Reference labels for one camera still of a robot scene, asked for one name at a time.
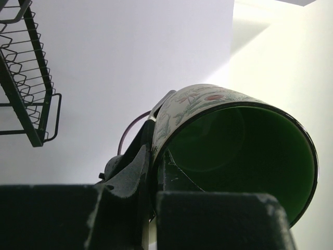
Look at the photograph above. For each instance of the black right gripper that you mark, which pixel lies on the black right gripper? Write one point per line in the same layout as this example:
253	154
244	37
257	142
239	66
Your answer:
124	206

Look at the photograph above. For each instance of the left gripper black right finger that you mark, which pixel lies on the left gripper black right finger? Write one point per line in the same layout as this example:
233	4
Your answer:
203	220

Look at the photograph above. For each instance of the cream floral mug green inside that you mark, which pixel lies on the cream floral mug green inside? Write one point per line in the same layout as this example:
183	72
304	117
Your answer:
228	142

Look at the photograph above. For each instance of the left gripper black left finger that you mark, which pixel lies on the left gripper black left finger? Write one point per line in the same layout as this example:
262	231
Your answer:
49	216

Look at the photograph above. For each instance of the black wire dish rack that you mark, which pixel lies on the black wire dish rack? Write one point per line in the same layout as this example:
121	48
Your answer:
25	75

